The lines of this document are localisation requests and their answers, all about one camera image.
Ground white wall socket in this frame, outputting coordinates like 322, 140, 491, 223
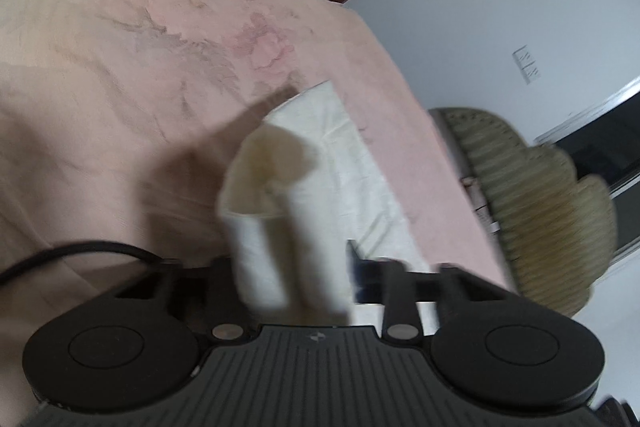
512, 45, 542, 83

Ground dark window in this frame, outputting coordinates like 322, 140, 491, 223
534, 79, 640, 259

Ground thick black gripper cable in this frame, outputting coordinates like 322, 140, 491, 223
0, 240, 182, 289

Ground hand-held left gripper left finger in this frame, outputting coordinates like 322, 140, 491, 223
114, 256, 251, 345

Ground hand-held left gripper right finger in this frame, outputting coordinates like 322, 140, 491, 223
347, 241, 506, 344

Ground white pants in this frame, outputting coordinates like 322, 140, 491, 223
217, 80, 437, 329

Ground pink floral blanket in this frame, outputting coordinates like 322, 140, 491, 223
0, 0, 517, 427

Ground green padded headboard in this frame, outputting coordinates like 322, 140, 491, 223
429, 107, 619, 319

